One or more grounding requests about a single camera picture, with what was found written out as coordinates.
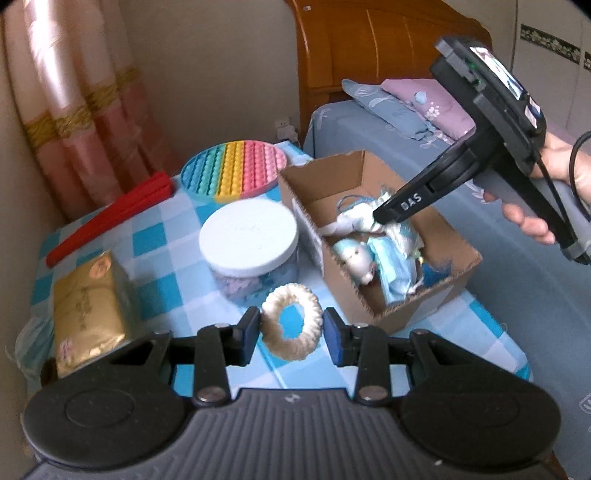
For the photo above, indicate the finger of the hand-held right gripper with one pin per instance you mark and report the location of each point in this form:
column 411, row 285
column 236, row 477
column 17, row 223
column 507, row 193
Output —
column 385, row 219

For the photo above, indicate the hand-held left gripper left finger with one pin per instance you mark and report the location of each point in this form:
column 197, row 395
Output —
column 251, row 333

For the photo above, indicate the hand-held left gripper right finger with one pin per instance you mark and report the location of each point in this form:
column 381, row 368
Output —
column 333, row 338

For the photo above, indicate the white cloth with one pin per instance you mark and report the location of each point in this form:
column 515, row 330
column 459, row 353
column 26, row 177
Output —
column 344, row 226

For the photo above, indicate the light blue plush toy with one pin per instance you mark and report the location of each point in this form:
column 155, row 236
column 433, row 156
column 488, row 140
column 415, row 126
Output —
column 358, row 258

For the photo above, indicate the packaged blue face masks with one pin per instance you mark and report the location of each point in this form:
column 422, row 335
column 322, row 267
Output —
column 392, row 272

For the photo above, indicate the cream knitted scrunchie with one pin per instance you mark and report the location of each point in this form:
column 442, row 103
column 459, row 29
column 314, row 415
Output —
column 300, row 295

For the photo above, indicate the brown cardboard box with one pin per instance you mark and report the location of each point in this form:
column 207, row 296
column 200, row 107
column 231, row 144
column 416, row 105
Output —
column 406, row 314

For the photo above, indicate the person's right hand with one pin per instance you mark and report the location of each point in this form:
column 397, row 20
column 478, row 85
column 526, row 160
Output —
column 558, row 157

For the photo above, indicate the pink floral pillow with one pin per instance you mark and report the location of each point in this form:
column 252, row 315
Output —
column 438, row 106

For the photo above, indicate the clear jar with white lid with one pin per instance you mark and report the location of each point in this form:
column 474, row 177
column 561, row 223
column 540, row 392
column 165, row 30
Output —
column 249, row 235

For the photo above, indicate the blue floral pillow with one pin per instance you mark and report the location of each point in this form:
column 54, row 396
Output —
column 392, row 108

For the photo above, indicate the blue checkered tablecloth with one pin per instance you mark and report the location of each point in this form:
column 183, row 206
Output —
column 161, row 258

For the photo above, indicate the wooden headboard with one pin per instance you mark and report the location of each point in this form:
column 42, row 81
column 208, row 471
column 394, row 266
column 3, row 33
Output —
column 369, row 46

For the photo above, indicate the rainbow pop bubble toy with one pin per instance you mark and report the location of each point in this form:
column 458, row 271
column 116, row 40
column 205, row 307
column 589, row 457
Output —
column 231, row 170

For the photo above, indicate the gold tissue pack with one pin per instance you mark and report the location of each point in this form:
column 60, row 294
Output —
column 87, row 300

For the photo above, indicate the red folding fan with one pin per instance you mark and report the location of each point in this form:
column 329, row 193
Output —
column 115, row 212

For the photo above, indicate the pink curtain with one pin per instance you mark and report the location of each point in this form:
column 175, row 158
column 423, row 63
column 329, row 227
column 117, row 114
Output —
column 69, row 92

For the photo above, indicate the white wall plug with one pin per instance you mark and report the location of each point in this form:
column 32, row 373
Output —
column 286, row 130

